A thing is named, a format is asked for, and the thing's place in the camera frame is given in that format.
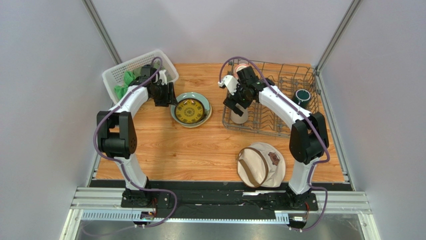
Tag red white ceramic bowl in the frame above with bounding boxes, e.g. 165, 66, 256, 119
233, 63, 249, 79

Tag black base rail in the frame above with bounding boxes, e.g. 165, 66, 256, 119
89, 179, 354, 221

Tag cream bucket hat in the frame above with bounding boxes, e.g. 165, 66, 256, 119
236, 142, 286, 188

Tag bright green cloth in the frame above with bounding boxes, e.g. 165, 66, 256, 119
114, 71, 136, 100

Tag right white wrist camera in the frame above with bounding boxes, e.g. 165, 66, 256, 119
217, 75, 239, 95

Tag light green flower plate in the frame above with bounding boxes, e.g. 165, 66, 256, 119
176, 92, 211, 109

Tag olive green cloth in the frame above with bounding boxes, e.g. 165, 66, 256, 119
130, 62, 174, 86

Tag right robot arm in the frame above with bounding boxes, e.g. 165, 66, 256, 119
218, 65, 330, 208

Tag yellow patterned black-rim plate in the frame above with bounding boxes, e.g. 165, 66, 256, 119
173, 98, 207, 125

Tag dark green mug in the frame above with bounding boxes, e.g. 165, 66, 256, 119
291, 88, 312, 109

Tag beige ceramic cup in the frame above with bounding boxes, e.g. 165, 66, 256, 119
230, 108, 249, 125

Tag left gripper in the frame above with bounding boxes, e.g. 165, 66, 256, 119
151, 82, 179, 108

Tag white plastic basket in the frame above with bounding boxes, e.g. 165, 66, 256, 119
101, 49, 180, 104

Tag cream bird plate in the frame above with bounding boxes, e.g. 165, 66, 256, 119
170, 105, 213, 129

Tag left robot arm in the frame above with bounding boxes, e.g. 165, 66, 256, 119
94, 64, 178, 205

